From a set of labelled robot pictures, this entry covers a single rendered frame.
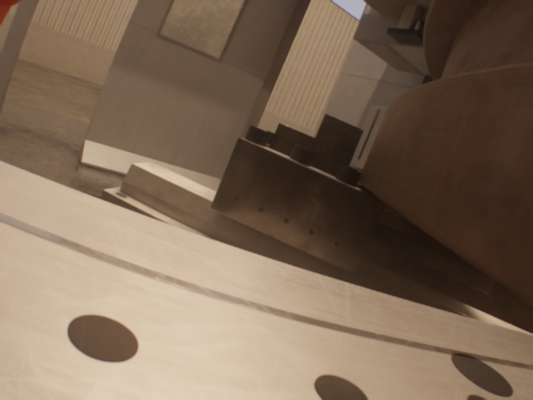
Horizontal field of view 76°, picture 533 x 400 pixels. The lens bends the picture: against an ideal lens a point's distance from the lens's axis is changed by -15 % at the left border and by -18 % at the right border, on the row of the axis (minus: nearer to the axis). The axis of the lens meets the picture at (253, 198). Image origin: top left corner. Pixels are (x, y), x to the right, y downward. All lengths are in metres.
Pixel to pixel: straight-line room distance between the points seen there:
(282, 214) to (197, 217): 0.29
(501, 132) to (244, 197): 0.76
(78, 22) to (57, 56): 1.26
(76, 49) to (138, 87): 10.32
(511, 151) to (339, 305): 0.39
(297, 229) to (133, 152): 2.25
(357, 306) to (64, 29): 13.30
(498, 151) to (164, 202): 1.01
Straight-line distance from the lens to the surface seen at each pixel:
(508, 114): 0.55
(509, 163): 0.51
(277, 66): 3.60
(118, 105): 3.10
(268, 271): 0.16
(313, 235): 1.10
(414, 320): 0.19
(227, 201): 1.13
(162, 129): 3.21
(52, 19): 13.41
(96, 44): 13.44
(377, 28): 4.03
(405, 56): 4.13
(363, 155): 4.29
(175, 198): 1.27
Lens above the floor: 0.74
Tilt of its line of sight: 10 degrees down
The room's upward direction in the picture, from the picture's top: 23 degrees clockwise
